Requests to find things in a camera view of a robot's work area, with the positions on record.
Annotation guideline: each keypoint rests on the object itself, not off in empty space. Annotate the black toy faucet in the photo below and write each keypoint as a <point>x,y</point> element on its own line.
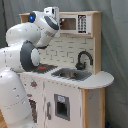
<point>81,64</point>

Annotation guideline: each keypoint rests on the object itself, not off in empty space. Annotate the grey toy sink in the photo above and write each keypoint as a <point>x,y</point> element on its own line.
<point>72,74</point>

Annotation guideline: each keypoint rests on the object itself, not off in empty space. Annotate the oven door with handle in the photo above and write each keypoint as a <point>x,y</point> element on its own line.
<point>34,111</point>

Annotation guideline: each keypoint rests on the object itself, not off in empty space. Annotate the white microwave door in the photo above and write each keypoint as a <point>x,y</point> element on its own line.
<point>75,24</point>

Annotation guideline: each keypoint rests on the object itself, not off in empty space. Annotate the red stove knob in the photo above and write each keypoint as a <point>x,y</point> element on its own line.
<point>33,84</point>

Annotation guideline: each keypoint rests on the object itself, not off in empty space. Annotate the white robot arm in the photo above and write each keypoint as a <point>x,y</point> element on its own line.
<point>22,55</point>

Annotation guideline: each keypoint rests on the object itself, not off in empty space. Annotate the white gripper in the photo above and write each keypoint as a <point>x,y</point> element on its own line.
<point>53,12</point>

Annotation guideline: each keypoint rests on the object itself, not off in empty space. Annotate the black stovetop red burners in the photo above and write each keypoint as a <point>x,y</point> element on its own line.
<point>45,68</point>

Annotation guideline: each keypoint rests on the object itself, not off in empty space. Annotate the wooden toy kitchen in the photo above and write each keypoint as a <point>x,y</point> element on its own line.
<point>63,53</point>

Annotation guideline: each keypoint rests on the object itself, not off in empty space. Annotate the white dishwasher cabinet door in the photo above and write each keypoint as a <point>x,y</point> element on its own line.
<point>63,106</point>

